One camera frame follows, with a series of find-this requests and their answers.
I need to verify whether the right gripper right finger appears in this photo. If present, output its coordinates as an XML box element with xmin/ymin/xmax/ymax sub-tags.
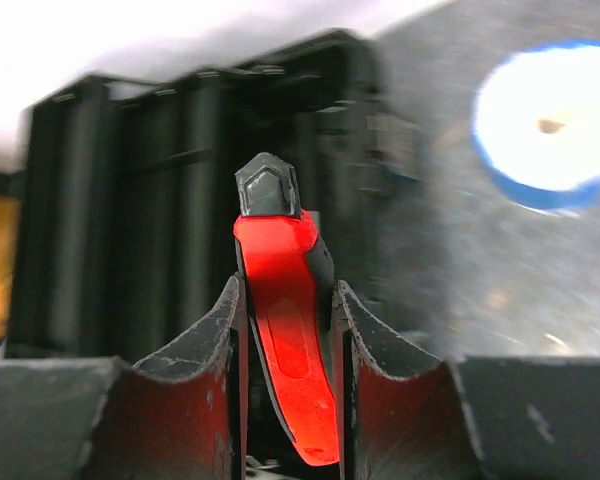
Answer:
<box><xmin>332</xmin><ymin>282</ymin><xmax>600</xmax><ymax>479</ymax></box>

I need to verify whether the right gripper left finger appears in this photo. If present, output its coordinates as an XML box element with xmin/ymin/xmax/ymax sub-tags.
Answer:
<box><xmin>0</xmin><ymin>276</ymin><xmax>245</xmax><ymax>479</ymax></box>

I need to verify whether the red black utility knife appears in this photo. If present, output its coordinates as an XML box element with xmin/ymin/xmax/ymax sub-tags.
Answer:
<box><xmin>233</xmin><ymin>152</ymin><xmax>340</xmax><ymax>467</ymax></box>

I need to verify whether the black plastic tool box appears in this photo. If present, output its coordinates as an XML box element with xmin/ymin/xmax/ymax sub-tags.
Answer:
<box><xmin>6</xmin><ymin>30</ymin><xmax>416</xmax><ymax>362</ymax></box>

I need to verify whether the blue wrapped paper roll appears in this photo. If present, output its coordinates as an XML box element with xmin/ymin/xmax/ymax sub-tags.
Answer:
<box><xmin>470</xmin><ymin>41</ymin><xmax>600</xmax><ymax>215</ymax></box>

